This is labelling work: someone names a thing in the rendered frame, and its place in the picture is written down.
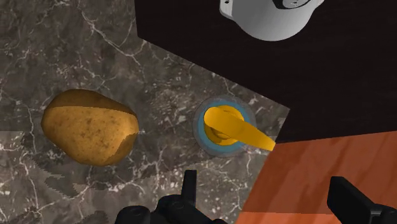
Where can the yellow dispenser with blue base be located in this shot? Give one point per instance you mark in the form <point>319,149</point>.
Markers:
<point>226,125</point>

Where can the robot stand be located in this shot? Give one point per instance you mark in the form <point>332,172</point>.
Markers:
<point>310,77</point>

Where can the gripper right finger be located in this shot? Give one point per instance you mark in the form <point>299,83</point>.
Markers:
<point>350,198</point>

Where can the brown potato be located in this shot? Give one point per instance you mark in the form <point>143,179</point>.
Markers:
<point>90,127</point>

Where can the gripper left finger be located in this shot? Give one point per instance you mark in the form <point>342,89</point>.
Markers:
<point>186,208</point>

